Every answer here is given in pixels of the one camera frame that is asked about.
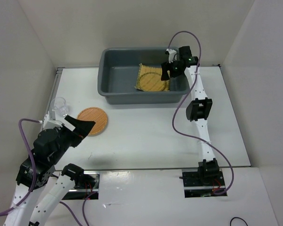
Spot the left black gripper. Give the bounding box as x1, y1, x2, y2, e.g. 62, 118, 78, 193
51, 114, 96, 163

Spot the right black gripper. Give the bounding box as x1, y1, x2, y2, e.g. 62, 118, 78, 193
161, 58, 183, 81

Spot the round orange woven plate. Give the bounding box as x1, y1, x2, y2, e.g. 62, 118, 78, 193
77, 107, 108, 136

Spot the round green-rimmed bamboo plate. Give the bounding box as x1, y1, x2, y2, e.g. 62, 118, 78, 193
136, 72, 169, 92

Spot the square bamboo mat tray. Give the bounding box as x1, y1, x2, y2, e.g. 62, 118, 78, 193
135, 64, 170, 90

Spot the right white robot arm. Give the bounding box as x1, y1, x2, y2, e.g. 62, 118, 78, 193
161, 61, 219, 186

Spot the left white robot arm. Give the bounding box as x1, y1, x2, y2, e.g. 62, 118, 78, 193
4, 115, 96, 226

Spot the grey plastic bin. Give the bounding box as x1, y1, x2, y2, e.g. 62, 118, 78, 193
97, 47, 190, 105

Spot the clear plastic cup far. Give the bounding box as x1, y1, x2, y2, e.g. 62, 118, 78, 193
50, 97, 69, 117

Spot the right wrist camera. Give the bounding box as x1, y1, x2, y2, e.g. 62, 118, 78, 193
178, 46, 192, 59

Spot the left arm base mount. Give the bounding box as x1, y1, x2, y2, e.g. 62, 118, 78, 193
62, 171, 100, 200

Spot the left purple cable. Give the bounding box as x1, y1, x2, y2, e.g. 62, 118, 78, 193
0, 119, 97, 226

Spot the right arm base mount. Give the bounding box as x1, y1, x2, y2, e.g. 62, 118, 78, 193
179, 169, 226, 198

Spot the black cable loop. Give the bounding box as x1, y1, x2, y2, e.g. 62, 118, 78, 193
230, 217, 248, 226

